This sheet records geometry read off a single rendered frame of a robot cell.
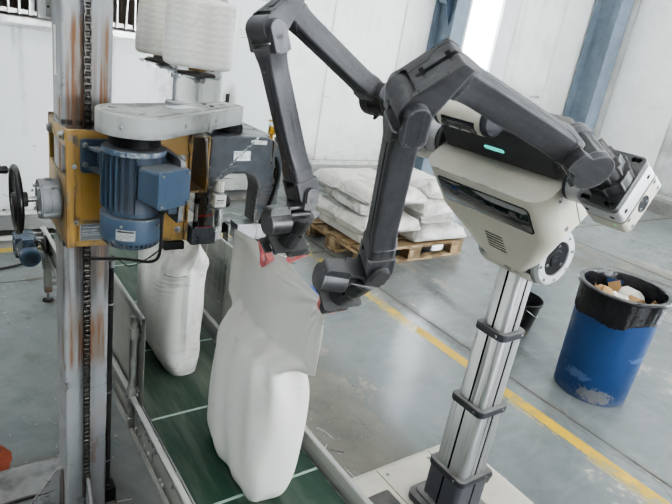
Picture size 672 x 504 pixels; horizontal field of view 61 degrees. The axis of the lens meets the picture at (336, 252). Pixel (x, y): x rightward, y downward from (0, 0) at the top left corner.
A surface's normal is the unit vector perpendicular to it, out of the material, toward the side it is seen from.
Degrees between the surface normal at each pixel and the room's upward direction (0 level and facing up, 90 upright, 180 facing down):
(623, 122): 90
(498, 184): 40
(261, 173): 90
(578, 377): 93
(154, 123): 90
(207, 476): 0
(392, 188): 117
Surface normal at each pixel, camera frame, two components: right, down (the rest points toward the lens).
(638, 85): -0.81, 0.08
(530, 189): -0.40, -0.65
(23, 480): 0.15, -0.92
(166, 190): 0.85, 0.30
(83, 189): 0.56, 0.37
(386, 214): 0.15, 0.76
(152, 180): -0.51, 0.22
